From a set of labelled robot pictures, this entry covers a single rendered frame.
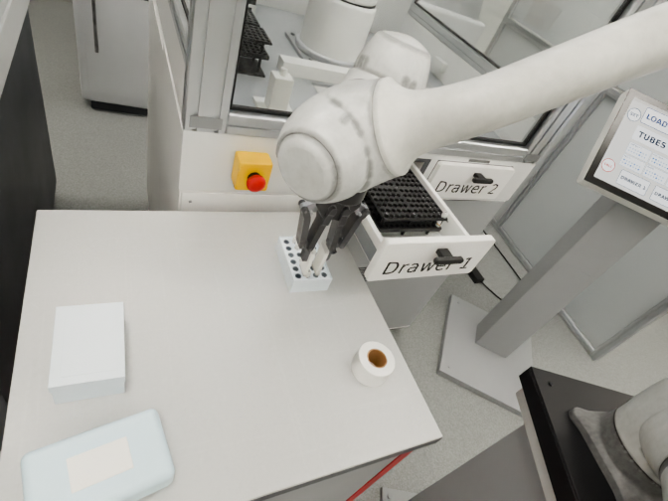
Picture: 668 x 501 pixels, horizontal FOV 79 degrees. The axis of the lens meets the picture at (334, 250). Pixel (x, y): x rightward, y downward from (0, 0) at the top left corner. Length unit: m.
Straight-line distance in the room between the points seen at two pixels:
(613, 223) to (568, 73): 1.25
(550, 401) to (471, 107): 0.65
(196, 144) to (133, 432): 0.52
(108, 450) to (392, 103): 0.52
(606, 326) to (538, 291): 0.80
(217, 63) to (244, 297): 0.42
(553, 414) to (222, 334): 0.62
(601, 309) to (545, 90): 2.19
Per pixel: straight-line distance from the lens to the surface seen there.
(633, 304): 2.50
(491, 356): 2.08
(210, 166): 0.90
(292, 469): 0.67
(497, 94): 0.42
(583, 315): 2.64
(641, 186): 1.55
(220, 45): 0.78
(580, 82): 0.47
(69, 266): 0.83
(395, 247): 0.77
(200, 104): 0.82
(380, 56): 0.55
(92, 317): 0.70
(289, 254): 0.85
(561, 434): 0.89
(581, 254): 1.74
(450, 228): 1.00
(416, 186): 1.04
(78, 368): 0.66
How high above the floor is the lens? 1.38
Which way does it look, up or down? 41 degrees down
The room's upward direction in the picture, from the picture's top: 25 degrees clockwise
